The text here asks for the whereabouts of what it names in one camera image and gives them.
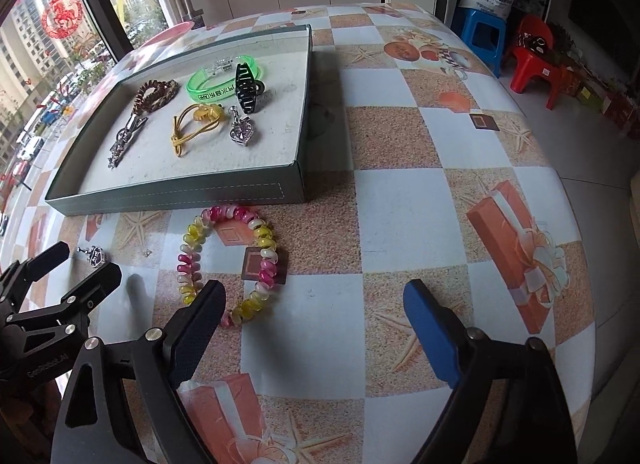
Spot row of colourful small boxes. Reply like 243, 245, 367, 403
570, 78, 640, 139

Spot black claw hair clip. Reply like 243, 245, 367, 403
234, 62, 276, 114

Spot braided brown bracelet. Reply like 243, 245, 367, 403
147, 81, 181, 112

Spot blue plastic stool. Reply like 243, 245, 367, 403
460, 8, 508, 77

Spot small silver charm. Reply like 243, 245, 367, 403
77, 245, 108, 265

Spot checkered printed tablecloth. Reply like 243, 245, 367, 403
0, 2, 598, 464

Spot pink yellow spiral hair tie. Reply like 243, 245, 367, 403
176, 204, 279, 327

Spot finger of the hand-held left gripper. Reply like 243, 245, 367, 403
0, 263, 123, 345
0, 241, 71, 297

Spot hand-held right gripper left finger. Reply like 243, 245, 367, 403
50, 280, 228, 464

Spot grey-green tray box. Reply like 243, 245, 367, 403
45, 24, 315, 217

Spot translucent green bracelet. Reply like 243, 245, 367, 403
187, 58, 266, 103

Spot yellow duck hair tie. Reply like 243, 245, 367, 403
171, 102, 225, 159

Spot copper spiral hair tie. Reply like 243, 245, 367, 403
134, 80, 173, 109

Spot red plastic chair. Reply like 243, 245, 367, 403
502, 14, 576, 112

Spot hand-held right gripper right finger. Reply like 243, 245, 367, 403
403, 280, 578, 464

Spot silver heart charm keychain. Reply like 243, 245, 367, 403
228, 104, 253, 147

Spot red horse window decal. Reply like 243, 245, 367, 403
41, 0, 86, 38

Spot rhinestone star hair clip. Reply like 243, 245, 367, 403
106, 116, 146, 169

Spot pink plate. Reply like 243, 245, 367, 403
132, 18, 203, 52

